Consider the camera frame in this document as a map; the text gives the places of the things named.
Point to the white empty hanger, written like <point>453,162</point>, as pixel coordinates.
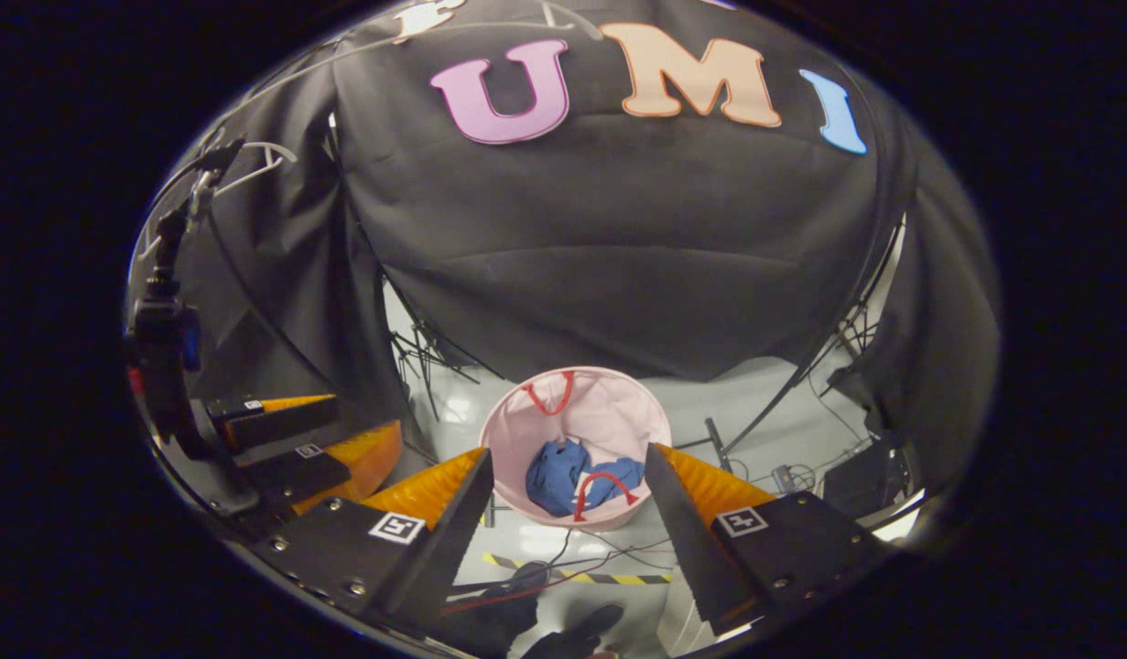
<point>270,151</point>

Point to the pink laundry hamper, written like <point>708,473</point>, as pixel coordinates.
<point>609,412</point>

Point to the black equipment box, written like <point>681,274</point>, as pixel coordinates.
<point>870,480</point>

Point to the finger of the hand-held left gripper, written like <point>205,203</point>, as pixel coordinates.
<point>279,423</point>
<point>298,476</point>

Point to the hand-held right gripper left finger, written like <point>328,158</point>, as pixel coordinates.
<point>453,540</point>

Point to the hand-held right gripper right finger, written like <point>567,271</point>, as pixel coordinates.
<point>687,549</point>

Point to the yellow black hazard tape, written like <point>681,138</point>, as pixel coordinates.
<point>609,577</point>

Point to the black backdrop cloth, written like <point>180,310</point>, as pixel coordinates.
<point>600,247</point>

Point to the black tripod stand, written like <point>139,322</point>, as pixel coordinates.
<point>851,348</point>
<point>430,366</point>

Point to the black shoe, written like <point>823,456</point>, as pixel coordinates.
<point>581,636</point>
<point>499,604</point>

